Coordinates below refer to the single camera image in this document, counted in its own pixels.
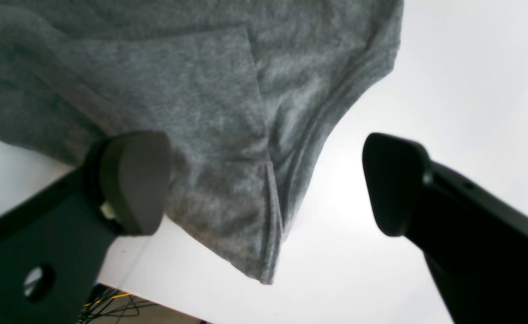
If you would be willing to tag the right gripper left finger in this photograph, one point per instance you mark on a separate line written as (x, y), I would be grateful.
(53, 245)

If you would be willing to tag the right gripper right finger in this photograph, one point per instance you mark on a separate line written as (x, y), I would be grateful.
(475, 245)

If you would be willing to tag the grey t-shirt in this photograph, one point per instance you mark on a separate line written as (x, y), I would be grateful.
(247, 91)

